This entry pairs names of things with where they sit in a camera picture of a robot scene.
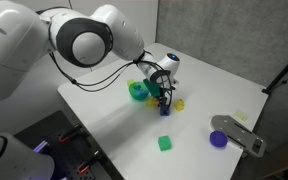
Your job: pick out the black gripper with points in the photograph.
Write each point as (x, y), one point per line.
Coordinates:
(158, 90)

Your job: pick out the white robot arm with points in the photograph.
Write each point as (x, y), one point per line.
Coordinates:
(27, 36)

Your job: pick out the blue cube near bowl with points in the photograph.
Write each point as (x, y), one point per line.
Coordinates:
(164, 110)

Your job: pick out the blue toy in bowl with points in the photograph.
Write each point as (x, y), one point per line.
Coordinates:
(138, 90)

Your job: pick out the green bowl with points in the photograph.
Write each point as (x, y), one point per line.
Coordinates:
(141, 97)

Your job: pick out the lime yellow-green cube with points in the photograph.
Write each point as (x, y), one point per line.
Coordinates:
(129, 82)

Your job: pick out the green cube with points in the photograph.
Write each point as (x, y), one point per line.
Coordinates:
(164, 143)

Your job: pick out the purple ridged ball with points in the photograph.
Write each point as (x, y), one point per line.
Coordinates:
(218, 139)

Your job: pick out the yellow sticky note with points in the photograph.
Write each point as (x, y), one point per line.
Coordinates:
(241, 115)

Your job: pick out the grey metal plate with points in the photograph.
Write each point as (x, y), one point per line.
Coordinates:
(239, 134)

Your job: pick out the black vertical pole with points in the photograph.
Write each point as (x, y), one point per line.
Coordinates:
(277, 82)

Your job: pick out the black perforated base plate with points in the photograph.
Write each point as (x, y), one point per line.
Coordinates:
(69, 155)

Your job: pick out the orange-handled clamp upper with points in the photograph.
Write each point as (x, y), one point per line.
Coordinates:
(67, 136)

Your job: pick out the orange-handled clamp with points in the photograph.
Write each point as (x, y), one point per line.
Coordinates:
(67, 136)
(85, 166)

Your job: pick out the orange-handled clamp lower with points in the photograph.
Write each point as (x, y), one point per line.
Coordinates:
(85, 166)

